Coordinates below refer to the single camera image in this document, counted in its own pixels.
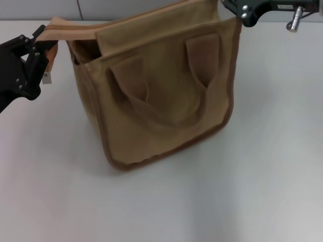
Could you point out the khaki canvas food bag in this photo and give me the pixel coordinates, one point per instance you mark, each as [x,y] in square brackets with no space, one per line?
[164,100]

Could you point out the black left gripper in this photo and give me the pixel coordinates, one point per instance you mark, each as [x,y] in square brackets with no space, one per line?
[10,68]

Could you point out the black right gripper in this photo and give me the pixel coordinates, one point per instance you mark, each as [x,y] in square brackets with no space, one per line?
[262,5]

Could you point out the small white rectangular tag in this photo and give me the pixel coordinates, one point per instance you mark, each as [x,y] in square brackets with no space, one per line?
[47,78]

